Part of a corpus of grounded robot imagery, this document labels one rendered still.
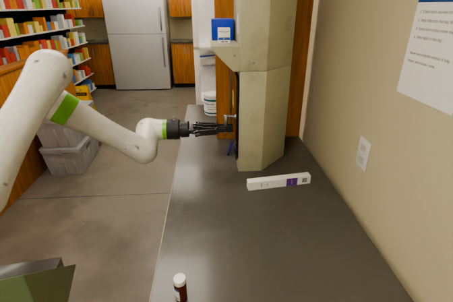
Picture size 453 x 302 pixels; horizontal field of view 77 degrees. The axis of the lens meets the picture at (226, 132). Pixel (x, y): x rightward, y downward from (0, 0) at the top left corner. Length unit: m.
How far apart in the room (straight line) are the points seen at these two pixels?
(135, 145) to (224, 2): 0.81
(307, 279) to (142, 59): 5.71
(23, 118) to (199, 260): 0.63
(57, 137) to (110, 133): 2.19
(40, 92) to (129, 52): 5.40
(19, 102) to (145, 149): 0.48
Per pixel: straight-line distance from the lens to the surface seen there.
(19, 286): 0.73
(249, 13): 1.16
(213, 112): 2.01
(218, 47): 1.16
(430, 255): 0.96
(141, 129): 1.27
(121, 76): 6.44
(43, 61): 0.98
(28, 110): 0.90
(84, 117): 1.13
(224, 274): 0.93
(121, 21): 6.26
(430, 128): 0.89
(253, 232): 1.05
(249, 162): 1.34
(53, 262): 1.09
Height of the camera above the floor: 1.66
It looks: 24 degrees down
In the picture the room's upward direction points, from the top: straight up
